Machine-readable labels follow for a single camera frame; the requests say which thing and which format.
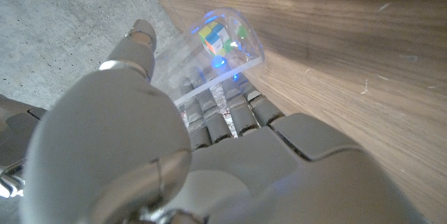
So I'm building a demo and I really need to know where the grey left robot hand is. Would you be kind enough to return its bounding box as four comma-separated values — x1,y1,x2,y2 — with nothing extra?
0,18,434,224

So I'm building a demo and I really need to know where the clear plastic spray bottle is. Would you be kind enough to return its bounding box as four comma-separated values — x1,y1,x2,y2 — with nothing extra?
153,6,265,108

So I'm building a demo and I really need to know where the multicoloured Rubik's cube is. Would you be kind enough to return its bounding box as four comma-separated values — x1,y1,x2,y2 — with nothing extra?
198,20,251,57

